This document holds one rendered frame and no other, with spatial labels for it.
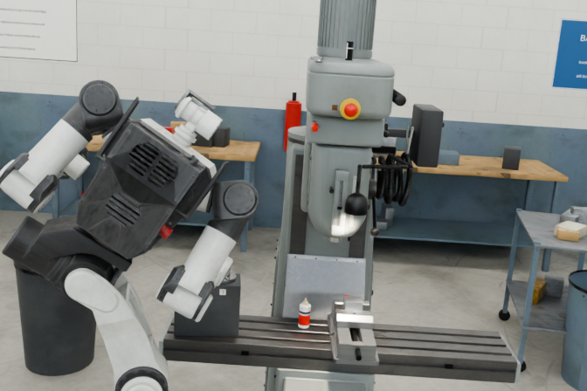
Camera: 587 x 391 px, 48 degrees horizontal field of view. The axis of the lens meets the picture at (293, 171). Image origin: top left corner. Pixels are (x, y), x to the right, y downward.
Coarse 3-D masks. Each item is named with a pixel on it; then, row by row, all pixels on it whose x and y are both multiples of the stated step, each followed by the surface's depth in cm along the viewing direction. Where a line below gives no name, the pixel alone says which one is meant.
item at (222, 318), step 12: (216, 288) 220; (228, 288) 221; (240, 288) 222; (216, 300) 221; (228, 300) 222; (204, 312) 222; (216, 312) 222; (228, 312) 223; (180, 324) 222; (192, 324) 222; (204, 324) 223; (216, 324) 223; (228, 324) 224; (216, 336) 224; (228, 336) 225
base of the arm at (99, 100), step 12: (96, 84) 160; (108, 84) 161; (84, 96) 159; (96, 96) 160; (108, 96) 161; (84, 108) 159; (96, 108) 160; (108, 108) 160; (120, 108) 162; (84, 120) 159; (96, 120) 160; (108, 120) 161; (96, 132) 166
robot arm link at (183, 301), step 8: (176, 288) 165; (184, 288) 166; (160, 296) 166; (168, 296) 165; (176, 296) 165; (184, 296) 165; (192, 296) 166; (168, 304) 166; (176, 304) 165; (184, 304) 165; (192, 304) 165; (184, 312) 166; (192, 312) 165
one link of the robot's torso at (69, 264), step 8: (72, 256) 167; (80, 256) 167; (88, 256) 169; (96, 256) 172; (64, 264) 165; (72, 264) 166; (80, 264) 166; (88, 264) 167; (96, 264) 168; (104, 264) 170; (112, 264) 174; (56, 272) 165; (64, 272) 166; (96, 272) 167; (104, 272) 169; (112, 272) 173; (56, 280) 166; (64, 280) 166; (64, 288) 167
